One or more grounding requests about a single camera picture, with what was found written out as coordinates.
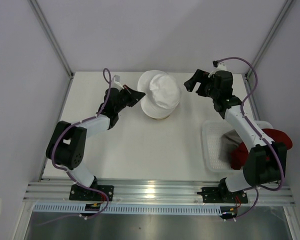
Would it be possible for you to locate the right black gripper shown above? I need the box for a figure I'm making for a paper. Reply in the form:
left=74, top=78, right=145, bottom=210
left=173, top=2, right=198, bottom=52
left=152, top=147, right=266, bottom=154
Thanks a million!
left=183, top=69, right=219, bottom=100

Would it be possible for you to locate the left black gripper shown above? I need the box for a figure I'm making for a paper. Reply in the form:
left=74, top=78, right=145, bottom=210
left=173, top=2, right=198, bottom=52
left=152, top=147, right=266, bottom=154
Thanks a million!
left=114, top=85, right=145, bottom=114

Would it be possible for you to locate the white bucket hat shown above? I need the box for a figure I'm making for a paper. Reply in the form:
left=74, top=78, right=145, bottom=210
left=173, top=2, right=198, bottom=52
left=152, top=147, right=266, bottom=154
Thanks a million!
left=137, top=70, right=182, bottom=117

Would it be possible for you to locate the beige bucket hat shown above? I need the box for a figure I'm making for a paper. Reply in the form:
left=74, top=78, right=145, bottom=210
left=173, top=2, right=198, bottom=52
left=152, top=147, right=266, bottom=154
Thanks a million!
left=149, top=107, right=176, bottom=120

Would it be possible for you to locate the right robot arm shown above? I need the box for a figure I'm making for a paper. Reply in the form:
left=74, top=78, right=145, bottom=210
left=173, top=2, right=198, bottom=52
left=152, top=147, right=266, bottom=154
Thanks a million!
left=184, top=69, right=288, bottom=202

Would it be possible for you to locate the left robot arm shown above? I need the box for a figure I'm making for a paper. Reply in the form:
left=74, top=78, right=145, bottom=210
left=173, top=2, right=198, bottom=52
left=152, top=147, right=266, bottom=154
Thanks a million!
left=45, top=85, right=146, bottom=202

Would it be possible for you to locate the white plastic basket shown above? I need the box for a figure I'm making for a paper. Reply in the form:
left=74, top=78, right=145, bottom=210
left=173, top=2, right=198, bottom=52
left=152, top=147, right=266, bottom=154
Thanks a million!
left=201, top=119, right=272, bottom=174

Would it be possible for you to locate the red cap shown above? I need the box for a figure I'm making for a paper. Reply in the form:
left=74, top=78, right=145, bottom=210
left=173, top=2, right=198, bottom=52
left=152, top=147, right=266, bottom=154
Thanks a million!
left=230, top=128, right=293, bottom=170

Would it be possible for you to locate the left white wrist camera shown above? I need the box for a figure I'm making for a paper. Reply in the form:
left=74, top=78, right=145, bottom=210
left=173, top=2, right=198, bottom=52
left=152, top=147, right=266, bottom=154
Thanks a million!
left=112, top=75, right=124, bottom=90

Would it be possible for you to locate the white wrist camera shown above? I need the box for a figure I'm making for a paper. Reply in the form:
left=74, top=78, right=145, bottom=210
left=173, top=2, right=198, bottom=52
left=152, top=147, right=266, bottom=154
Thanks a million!
left=112, top=75, right=124, bottom=90
left=212, top=60, right=227, bottom=73

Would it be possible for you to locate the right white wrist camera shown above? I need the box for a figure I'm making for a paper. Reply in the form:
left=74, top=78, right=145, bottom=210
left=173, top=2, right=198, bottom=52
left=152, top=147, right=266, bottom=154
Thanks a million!
left=212, top=60, right=227, bottom=73

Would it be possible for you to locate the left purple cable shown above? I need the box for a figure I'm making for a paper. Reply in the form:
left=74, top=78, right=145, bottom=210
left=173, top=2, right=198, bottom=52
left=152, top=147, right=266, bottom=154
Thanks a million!
left=51, top=67, right=116, bottom=223

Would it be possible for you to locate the purple cable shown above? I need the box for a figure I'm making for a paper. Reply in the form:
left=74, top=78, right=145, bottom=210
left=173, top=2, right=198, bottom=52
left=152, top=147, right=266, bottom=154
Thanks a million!
left=51, top=67, right=116, bottom=223
left=214, top=56, right=285, bottom=222

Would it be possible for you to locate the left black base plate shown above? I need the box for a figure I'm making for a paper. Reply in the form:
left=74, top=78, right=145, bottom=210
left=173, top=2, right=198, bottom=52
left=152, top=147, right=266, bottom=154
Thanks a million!
left=69, top=184, right=115, bottom=202

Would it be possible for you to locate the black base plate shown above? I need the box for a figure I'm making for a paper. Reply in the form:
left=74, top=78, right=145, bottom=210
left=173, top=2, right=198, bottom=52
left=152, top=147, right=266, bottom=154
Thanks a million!
left=69, top=184, right=115, bottom=202
left=196, top=187, right=248, bottom=204

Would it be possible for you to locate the white slotted cable duct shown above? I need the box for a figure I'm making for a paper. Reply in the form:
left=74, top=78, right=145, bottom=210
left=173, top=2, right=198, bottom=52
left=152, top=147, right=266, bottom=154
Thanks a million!
left=33, top=202, right=235, bottom=216

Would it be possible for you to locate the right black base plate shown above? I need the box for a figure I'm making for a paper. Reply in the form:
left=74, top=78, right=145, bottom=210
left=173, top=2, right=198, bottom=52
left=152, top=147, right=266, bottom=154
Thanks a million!
left=196, top=187, right=248, bottom=204

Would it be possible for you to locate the right aluminium frame post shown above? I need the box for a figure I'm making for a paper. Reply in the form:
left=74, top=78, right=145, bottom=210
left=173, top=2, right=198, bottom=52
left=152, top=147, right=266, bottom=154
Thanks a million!
left=251, top=0, right=296, bottom=69

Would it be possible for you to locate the aluminium frame post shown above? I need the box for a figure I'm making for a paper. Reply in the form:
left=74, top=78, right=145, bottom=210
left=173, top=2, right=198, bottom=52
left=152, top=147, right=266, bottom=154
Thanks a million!
left=251, top=0, right=296, bottom=69
left=27, top=0, right=74, bottom=78

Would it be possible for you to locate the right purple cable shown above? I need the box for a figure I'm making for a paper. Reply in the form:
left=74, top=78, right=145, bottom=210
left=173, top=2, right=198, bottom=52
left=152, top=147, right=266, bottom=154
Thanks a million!
left=214, top=56, right=285, bottom=222

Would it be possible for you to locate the aluminium mounting rail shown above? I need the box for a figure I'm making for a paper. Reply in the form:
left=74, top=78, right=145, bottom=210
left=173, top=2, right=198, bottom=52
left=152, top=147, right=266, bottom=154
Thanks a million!
left=23, top=178, right=296, bottom=207

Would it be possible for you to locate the left aluminium frame post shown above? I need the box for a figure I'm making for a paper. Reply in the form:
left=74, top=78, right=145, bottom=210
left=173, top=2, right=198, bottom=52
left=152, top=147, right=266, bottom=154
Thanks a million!
left=27, top=0, right=74, bottom=78

